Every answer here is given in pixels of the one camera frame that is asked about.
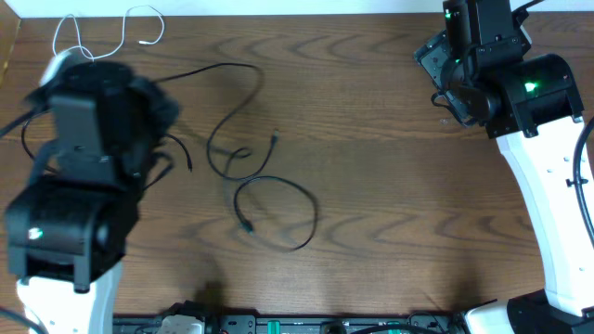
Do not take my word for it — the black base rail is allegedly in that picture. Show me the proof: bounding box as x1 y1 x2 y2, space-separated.
113 301 468 334

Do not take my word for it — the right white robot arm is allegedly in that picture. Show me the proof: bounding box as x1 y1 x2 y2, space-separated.
414 31 593 333

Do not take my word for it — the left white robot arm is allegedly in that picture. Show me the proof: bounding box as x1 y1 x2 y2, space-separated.
5 61 179 333

